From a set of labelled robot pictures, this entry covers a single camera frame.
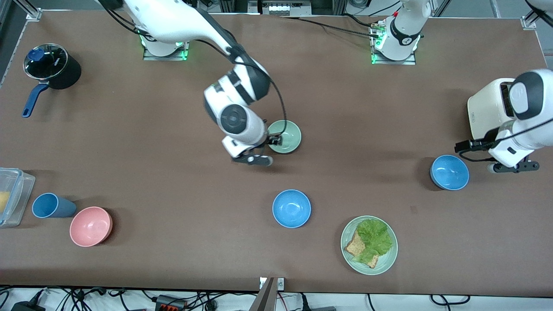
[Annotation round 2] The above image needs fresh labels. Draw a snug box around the green bowl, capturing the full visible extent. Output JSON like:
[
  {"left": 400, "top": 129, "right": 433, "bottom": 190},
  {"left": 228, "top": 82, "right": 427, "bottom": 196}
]
[{"left": 266, "top": 120, "right": 302, "bottom": 154}]

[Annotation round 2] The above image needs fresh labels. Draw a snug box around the blue bowl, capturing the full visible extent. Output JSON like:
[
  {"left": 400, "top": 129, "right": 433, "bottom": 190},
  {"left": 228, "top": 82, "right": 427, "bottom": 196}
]
[
  {"left": 272, "top": 189, "right": 311, "bottom": 228},
  {"left": 430, "top": 155, "right": 470, "bottom": 191}
]

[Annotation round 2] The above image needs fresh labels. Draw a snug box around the pink bowl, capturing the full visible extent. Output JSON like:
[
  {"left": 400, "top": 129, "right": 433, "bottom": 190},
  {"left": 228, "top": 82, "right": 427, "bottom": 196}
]
[{"left": 70, "top": 206, "right": 114, "bottom": 248}]

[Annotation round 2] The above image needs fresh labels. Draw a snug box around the white toaster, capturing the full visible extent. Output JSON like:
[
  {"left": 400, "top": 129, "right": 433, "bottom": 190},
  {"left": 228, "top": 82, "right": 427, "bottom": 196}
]
[{"left": 467, "top": 78, "right": 517, "bottom": 143}]

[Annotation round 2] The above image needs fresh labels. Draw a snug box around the green lettuce leaf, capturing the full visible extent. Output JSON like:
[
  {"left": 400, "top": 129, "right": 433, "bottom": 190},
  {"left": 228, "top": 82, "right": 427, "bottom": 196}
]
[{"left": 354, "top": 219, "right": 394, "bottom": 265}]

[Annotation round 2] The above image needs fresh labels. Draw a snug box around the brown toast slice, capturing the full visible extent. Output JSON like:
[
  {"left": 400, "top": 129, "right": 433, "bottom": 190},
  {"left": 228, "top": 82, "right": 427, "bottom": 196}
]
[{"left": 344, "top": 230, "right": 381, "bottom": 269}]

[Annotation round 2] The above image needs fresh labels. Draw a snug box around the white power strip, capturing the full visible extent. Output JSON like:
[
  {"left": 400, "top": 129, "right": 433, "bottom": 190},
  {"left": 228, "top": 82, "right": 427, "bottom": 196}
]
[{"left": 259, "top": 0, "right": 311, "bottom": 17}]

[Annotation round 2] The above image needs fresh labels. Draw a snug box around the green plate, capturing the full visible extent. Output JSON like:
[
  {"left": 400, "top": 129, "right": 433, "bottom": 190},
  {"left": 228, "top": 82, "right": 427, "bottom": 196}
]
[{"left": 340, "top": 215, "right": 398, "bottom": 276}]

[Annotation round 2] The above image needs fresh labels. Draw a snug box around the black red power strip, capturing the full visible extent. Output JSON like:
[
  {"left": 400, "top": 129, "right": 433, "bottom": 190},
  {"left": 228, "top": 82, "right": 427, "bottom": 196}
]
[{"left": 155, "top": 295, "right": 187, "bottom": 311}]

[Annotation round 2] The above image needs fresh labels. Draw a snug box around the blue cup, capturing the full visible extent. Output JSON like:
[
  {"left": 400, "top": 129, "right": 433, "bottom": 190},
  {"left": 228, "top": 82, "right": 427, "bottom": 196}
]
[{"left": 32, "top": 193, "right": 77, "bottom": 219}]

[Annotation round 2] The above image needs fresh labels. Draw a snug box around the glass pot lid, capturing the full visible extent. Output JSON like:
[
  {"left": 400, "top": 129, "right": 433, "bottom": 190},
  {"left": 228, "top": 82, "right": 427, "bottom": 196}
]
[{"left": 23, "top": 43, "right": 69, "bottom": 80}]

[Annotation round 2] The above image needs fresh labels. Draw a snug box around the clear plastic container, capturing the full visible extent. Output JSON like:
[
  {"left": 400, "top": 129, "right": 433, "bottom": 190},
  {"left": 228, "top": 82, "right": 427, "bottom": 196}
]
[{"left": 0, "top": 168, "right": 36, "bottom": 228}]

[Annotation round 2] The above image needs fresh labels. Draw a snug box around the black power adapter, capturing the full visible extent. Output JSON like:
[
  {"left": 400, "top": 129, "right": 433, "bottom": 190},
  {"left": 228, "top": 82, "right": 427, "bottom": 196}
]
[{"left": 11, "top": 301, "right": 46, "bottom": 311}]

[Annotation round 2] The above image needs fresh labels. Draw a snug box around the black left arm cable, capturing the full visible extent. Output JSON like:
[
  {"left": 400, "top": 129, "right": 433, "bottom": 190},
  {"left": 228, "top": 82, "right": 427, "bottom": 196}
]
[{"left": 456, "top": 117, "right": 553, "bottom": 162}]

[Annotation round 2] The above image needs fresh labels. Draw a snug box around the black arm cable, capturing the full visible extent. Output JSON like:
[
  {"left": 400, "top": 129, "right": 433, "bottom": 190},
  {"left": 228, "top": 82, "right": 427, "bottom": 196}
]
[
  {"left": 97, "top": 0, "right": 288, "bottom": 141},
  {"left": 456, "top": 117, "right": 553, "bottom": 162}
]

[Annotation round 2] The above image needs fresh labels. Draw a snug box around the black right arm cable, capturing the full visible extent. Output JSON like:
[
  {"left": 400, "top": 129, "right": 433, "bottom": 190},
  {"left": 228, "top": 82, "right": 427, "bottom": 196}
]
[{"left": 97, "top": 0, "right": 288, "bottom": 141}]

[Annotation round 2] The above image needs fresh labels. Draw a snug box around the metal base plate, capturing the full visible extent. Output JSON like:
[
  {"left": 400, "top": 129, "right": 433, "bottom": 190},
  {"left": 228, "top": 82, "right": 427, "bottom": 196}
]
[
  {"left": 371, "top": 19, "right": 417, "bottom": 65},
  {"left": 143, "top": 39, "right": 191, "bottom": 61}
]

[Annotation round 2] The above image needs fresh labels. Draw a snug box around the black table cable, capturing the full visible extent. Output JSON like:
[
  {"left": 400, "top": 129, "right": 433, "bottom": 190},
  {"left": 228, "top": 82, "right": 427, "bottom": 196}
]
[
  {"left": 280, "top": 16, "right": 381, "bottom": 39},
  {"left": 341, "top": 13, "right": 378, "bottom": 29}
]

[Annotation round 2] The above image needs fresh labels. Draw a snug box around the aluminium frame corner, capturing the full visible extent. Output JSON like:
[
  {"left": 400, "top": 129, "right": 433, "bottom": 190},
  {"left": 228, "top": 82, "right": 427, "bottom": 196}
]
[
  {"left": 13, "top": 0, "right": 43, "bottom": 21},
  {"left": 521, "top": 9, "right": 553, "bottom": 30}
]

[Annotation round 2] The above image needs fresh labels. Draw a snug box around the grey camera pole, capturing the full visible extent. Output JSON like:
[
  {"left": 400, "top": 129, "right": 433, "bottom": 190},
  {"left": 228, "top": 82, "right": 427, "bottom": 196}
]
[{"left": 248, "top": 277, "right": 277, "bottom": 311}]

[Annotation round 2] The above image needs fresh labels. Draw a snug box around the black pot blue handle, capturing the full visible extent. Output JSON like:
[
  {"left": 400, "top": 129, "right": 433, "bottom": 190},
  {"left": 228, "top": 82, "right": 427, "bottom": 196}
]
[{"left": 22, "top": 43, "right": 82, "bottom": 118}]

